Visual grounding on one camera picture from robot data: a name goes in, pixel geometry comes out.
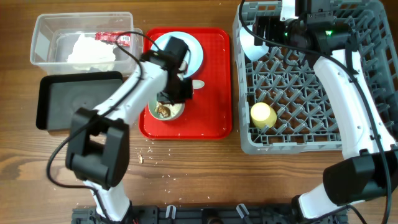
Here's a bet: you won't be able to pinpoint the rice and food leftovers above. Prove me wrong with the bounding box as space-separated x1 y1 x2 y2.
154 102 183 119

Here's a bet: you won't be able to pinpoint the green bowl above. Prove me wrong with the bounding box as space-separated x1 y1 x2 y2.
148 100 185 121

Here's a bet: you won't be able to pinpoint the light blue bowl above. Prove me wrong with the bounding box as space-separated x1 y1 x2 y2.
239 27 269 62

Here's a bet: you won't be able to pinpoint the yellow plastic cup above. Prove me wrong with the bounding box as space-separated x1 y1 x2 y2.
250 102 277 129

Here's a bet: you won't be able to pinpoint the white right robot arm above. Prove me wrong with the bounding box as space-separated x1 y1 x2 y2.
242 1 397 223

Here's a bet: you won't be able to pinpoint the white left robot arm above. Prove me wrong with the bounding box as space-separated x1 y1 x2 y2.
46 37 193 223

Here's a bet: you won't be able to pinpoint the grey dishwasher rack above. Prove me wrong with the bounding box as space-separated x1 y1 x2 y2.
233 1 397 154

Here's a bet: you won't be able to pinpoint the clear plastic waste bin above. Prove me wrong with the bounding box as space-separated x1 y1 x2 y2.
30 12 143 76

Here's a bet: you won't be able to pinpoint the black waste tray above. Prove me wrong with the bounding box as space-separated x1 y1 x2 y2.
36 71 123 131

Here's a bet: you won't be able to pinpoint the white plastic spoon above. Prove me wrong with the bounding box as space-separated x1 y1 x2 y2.
192 80 205 90

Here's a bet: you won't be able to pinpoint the light blue plate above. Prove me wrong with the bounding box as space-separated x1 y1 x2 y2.
155 31 204 78

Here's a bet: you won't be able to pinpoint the red serving tray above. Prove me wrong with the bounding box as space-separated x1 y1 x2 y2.
139 27 232 140

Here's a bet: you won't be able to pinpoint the red snack wrapper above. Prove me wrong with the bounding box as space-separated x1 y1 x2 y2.
95 32 131 47

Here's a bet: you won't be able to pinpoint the crumpled white paper napkin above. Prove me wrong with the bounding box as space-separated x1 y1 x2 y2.
67 34 116 63

